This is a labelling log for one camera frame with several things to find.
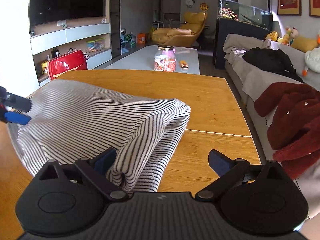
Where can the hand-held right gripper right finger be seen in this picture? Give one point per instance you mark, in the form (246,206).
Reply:
(220,163)

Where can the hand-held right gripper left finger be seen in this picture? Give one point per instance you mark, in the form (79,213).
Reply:
(106,162)

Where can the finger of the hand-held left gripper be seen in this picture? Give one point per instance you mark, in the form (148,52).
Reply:
(20,102)
(16,117)

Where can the grey striped garment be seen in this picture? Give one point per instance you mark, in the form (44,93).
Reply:
(87,120)

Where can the yellow toy car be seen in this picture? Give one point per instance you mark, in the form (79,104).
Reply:
(43,68)

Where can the black power adapter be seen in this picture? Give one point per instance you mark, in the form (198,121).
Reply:
(54,53)

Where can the red rounded case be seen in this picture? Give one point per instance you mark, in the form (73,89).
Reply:
(66,62)

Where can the red fuzzy coat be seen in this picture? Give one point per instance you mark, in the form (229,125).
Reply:
(292,120)

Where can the grey sofa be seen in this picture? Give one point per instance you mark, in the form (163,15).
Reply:
(250,80)

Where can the clear box with green lid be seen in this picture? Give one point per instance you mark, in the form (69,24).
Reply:
(95,45)

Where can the orange snack packet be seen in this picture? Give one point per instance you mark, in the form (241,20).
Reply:
(184,65)

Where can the black television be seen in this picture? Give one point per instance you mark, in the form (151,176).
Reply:
(67,0)

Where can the black jacket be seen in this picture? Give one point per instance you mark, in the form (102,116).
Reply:
(270,60)

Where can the glass snack jar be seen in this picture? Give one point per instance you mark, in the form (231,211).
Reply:
(165,60)

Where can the dark fish tank cabinet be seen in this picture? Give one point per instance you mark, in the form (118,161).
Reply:
(220,45)

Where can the grey blanket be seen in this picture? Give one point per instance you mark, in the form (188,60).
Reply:
(240,43)

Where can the clear water bottle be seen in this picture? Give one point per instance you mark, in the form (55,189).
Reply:
(133,42)

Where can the green ball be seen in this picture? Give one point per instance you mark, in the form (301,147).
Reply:
(128,38)

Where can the orange box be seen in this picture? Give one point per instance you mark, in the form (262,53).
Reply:
(141,38)

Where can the yellow lounge chair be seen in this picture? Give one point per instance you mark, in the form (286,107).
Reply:
(180,33)

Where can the yellow plush toy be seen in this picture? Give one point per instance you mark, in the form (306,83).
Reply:
(272,36)

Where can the white duck plush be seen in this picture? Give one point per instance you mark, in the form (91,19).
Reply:
(313,61)

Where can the plush dolls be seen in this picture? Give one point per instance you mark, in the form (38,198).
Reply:
(288,36)

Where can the yellow pillow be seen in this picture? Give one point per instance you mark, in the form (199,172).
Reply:
(303,43)

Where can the glass fish tank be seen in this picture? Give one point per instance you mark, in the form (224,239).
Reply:
(247,13)

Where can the white wall shelf unit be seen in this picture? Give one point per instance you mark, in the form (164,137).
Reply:
(75,33)

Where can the round orange wall ornament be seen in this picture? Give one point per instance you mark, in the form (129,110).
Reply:
(203,7)

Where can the panda wall clock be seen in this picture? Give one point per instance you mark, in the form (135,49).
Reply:
(190,1)

